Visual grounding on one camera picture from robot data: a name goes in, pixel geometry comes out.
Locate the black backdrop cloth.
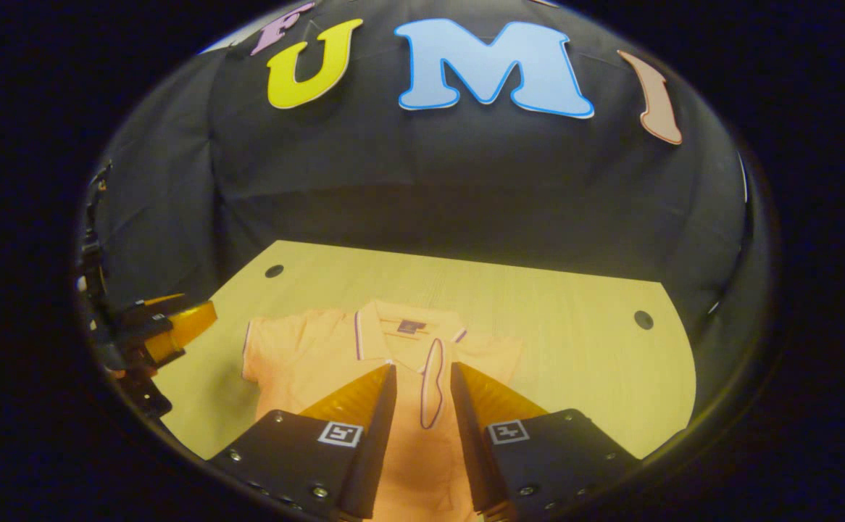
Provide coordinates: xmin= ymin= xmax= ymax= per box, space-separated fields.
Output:
xmin=78 ymin=0 xmax=751 ymax=345

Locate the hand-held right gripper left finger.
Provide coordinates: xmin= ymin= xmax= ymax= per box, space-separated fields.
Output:
xmin=209 ymin=362 xmax=399 ymax=521

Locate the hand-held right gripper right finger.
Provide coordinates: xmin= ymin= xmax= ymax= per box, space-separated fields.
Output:
xmin=449 ymin=361 xmax=641 ymax=521

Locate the orange T-shirt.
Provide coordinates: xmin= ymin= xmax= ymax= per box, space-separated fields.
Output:
xmin=241 ymin=299 xmax=525 ymax=522

